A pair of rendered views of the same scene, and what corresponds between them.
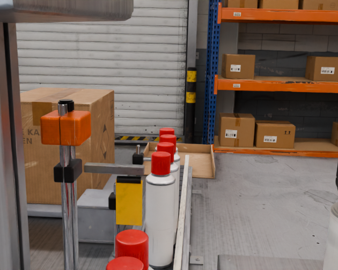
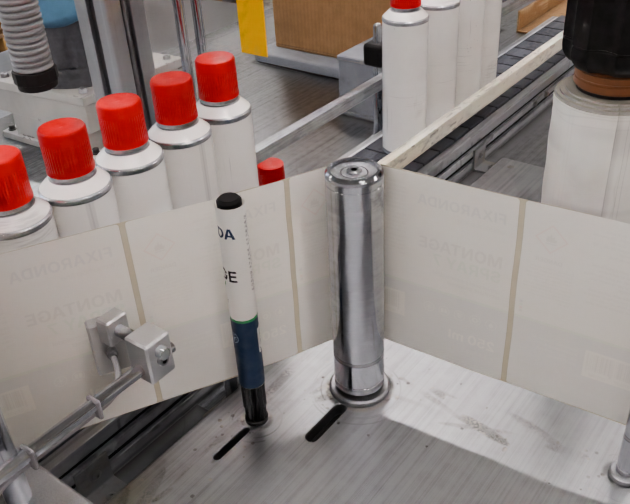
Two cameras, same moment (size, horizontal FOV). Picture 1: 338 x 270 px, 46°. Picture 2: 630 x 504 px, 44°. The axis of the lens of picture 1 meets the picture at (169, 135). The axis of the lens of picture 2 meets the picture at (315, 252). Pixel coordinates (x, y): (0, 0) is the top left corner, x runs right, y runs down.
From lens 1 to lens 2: 0.40 m
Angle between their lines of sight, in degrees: 38
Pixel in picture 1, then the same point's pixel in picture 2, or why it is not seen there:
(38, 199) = (319, 48)
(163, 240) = (401, 114)
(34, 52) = not seen: outside the picture
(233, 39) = not seen: outside the picture
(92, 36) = not seen: outside the picture
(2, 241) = (108, 47)
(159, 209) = (393, 63)
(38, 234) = (299, 95)
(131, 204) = (253, 27)
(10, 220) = (112, 24)
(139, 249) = (212, 71)
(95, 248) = (358, 126)
